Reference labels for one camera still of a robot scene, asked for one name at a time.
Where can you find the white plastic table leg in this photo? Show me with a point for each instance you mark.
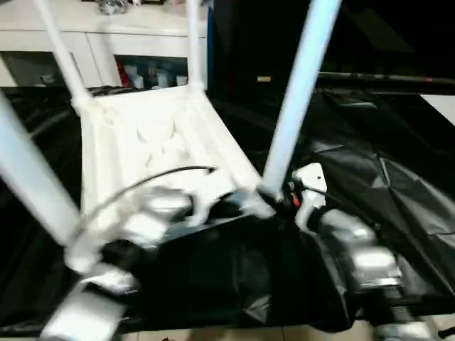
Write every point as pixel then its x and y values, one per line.
pixel 298 89
pixel 195 46
pixel 32 170
pixel 62 53

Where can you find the white plastic table top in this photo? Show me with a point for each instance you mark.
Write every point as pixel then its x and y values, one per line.
pixel 142 124

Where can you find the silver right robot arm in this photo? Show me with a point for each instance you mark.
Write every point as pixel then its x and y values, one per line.
pixel 366 255

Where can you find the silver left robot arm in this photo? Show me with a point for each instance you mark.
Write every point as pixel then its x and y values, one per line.
pixel 156 213

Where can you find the black plastic table mat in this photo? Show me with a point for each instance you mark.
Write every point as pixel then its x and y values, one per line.
pixel 249 277

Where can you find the small tan label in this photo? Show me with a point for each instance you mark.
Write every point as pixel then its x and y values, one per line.
pixel 263 78

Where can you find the small white cup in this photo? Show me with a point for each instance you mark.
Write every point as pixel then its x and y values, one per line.
pixel 181 80

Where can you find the long dark metal rod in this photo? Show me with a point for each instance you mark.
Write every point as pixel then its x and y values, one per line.
pixel 373 77

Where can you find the red cabinet item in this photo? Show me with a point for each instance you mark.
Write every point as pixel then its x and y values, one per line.
pixel 122 72

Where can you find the white flat board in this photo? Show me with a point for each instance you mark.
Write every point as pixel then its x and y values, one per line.
pixel 439 106

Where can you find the large black backdrop sheet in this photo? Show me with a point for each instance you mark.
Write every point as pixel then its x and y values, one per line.
pixel 373 35

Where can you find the dark patterned ornament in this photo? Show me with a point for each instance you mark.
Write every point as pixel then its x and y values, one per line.
pixel 113 5

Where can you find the white glass-door cabinet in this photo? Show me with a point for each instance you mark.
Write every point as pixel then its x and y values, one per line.
pixel 35 39

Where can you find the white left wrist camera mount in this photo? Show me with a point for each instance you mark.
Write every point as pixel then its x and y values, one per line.
pixel 202 209

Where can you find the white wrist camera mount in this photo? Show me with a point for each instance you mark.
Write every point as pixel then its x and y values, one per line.
pixel 311 177
pixel 202 209

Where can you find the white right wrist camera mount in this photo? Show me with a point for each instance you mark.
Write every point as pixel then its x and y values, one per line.
pixel 311 177

